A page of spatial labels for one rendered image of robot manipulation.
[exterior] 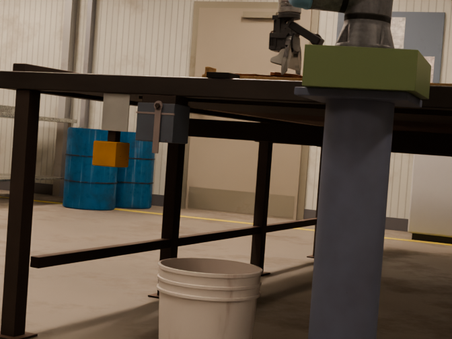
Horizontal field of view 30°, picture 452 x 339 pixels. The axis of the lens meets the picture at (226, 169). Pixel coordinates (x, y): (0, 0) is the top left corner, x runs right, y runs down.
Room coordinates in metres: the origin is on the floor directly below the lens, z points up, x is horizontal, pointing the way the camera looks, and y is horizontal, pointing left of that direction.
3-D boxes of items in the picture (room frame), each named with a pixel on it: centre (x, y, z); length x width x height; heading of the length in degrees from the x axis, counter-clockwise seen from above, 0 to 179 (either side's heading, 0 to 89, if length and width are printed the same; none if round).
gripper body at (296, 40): (2.69, -0.16, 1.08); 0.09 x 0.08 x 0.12; 67
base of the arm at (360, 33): (2.11, -0.32, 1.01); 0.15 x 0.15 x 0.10
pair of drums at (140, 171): (8.36, 1.14, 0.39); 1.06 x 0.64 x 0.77; 160
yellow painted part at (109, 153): (2.72, 0.37, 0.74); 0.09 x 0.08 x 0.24; 64
